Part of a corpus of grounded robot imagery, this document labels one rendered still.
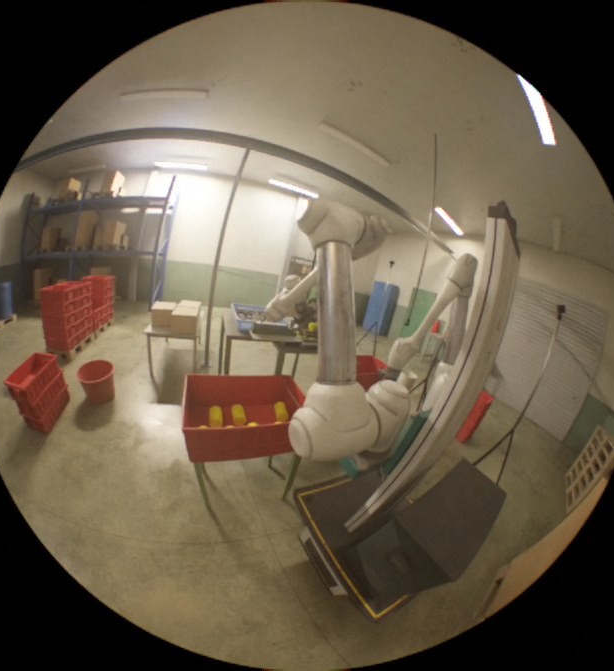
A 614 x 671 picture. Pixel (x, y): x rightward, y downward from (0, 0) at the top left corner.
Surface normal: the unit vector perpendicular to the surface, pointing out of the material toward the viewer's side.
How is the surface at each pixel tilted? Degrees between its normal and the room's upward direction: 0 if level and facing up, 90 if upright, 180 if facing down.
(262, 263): 90
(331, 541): 0
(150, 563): 0
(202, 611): 0
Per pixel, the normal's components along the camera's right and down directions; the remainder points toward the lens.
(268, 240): 0.41, 0.34
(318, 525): 0.22, -0.94
